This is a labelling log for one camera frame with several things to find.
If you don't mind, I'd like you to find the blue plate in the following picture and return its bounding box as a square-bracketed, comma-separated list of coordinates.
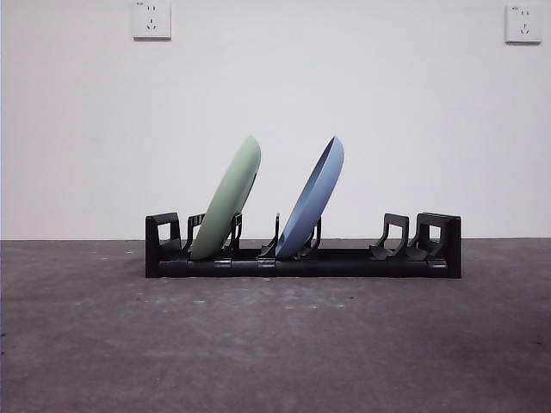
[275, 136, 346, 261]

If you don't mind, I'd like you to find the pale green plate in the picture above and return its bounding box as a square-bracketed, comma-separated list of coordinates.
[190, 135, 263, 262]

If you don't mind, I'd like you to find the black plate rack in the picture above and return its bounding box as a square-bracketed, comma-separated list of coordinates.
[145, 211, 463, 279]

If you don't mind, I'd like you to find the white wall socket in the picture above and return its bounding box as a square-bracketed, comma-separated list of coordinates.
[504, 3, 542, 45]
[131, 0, 172, 42]

